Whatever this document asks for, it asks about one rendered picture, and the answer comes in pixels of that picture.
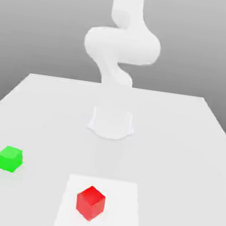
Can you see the small green cube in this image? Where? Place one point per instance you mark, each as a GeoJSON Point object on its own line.
{"type": "Point", "coordinates": [9, 159]}

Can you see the small red cube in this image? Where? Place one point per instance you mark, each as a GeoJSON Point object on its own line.
{"type": "Point", "coordinates": [90, 203]}

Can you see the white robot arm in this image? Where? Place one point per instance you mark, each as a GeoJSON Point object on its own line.
{"type": "Point", "coordinates": [122, 45]}

